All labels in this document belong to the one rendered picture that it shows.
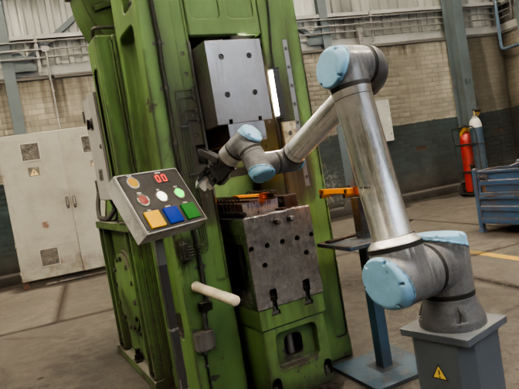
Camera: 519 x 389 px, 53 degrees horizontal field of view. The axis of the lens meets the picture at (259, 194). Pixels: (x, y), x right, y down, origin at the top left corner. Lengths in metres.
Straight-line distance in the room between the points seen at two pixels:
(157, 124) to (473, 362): 1.67
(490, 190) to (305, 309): 3.85
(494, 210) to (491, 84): 5.65
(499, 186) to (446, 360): 4.56
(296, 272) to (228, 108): 0.86
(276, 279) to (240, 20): 1.33
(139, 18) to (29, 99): 5.95
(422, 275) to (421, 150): 8.87
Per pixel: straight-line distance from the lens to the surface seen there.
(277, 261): 2.51
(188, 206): 2.20
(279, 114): 2.74
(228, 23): 2.77
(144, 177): 2.18
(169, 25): 2.64
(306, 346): 2.73
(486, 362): 1.64
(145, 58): 2.55
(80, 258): 7.68
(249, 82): 2.57
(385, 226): 1.42
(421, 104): 10.36
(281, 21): 2.92
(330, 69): 1.47
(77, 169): 7.64
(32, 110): 8.41
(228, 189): 2.97
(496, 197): 6.08
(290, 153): 1.90
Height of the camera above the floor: 1.15
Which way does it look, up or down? 3 degrees down
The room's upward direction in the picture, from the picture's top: 9 degrees counter-clockwise
